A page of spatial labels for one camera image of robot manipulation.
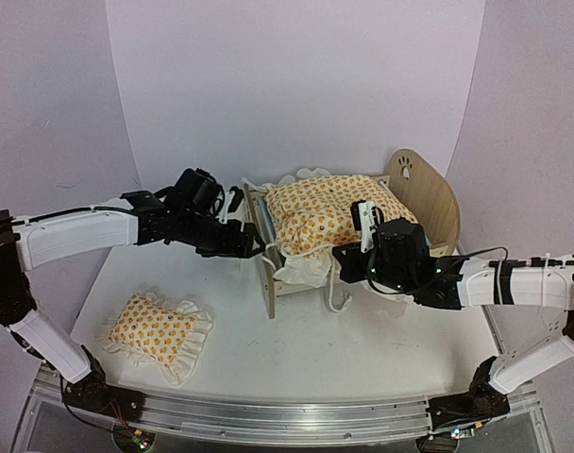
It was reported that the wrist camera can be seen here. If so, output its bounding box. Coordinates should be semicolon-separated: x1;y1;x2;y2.
350;200;385;254
218;186;245;225

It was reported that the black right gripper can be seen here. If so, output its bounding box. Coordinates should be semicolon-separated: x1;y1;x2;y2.
334;243;414;297

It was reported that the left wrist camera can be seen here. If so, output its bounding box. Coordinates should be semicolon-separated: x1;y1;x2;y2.
218;186;245;225

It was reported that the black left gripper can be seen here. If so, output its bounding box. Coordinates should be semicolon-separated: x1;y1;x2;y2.
177;210;266;260

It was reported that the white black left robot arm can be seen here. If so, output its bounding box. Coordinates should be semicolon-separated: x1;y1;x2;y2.
0;168;265;422

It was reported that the duck print mattress cushion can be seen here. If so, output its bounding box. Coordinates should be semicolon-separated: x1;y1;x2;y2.
261;169;417;288

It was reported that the wooden striped pet bed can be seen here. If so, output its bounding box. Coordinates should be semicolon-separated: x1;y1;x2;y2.
244;149;461;318

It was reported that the duck print small pillow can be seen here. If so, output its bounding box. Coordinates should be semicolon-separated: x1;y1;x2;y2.
96;293;214;387

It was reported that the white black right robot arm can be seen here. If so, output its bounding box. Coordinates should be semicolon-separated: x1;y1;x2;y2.
332;218;574;433

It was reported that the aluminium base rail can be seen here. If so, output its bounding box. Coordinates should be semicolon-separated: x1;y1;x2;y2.
10;359;555;452

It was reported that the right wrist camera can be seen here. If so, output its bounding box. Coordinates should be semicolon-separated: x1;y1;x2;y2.
350;200;385;254

